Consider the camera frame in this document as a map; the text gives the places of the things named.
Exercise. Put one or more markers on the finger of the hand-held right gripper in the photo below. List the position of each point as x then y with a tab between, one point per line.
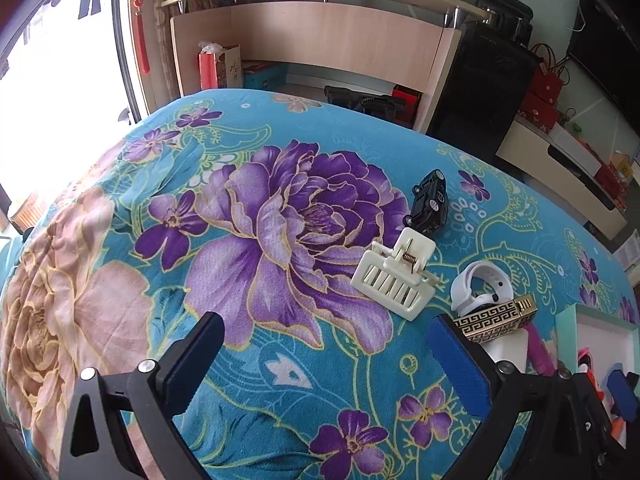
622	392
595	400

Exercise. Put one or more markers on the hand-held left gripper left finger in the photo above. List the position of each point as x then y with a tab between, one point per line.
190	375

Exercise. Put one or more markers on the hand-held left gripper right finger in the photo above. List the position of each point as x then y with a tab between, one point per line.
460	360

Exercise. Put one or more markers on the pink kids watch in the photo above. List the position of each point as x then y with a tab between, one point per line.
585	358

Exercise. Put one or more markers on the gold patterned lighter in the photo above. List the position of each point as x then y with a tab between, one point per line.
492	322

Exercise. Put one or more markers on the white charger block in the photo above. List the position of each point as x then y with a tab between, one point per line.
512	350

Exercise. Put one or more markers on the teal cardboard box lid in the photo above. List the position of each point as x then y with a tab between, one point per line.
600	332

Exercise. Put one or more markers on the purple plastic stick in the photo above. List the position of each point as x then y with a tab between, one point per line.
542	355

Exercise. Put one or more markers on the white smartwatch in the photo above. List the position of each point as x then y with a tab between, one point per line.
467	285

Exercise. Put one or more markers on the white hair claw clip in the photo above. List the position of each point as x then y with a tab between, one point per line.
385	280

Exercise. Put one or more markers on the black toy car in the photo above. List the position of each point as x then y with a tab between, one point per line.
427	202

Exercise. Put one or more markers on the red flat box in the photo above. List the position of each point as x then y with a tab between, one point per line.
612	180

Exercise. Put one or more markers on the cream television cabinet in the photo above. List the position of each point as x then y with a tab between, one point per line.
530	155

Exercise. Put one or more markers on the floral teal blanket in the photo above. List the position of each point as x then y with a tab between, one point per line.
300	185

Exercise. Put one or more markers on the white flat box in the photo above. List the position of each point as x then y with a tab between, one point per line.
575	147

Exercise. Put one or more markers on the red gift box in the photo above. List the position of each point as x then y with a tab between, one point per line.
537	112

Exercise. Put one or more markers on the small red box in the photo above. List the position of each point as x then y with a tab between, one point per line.
406	105

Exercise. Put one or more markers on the black device under desk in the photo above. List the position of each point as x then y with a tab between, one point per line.
360	102

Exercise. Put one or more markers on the blue box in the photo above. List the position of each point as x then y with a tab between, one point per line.
265	77

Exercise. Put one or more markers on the patterned curtain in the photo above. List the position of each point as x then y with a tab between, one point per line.
162	25

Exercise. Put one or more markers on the light wooden desk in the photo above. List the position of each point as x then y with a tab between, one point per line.
325	35

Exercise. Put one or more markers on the red hanging knot ornament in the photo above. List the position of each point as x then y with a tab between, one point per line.
140	15

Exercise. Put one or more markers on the black wall television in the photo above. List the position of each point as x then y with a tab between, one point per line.
610	60

